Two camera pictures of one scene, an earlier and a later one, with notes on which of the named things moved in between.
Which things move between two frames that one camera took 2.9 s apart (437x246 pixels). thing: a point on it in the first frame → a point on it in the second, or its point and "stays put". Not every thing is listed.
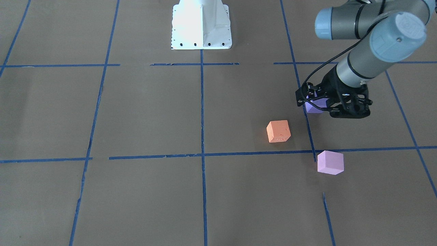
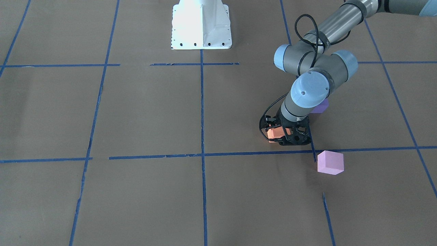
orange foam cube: x=278 y=131 stays put
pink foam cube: x=330 y=162 stays put
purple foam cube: x=321 y=103 stays put
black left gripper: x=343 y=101 → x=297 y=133
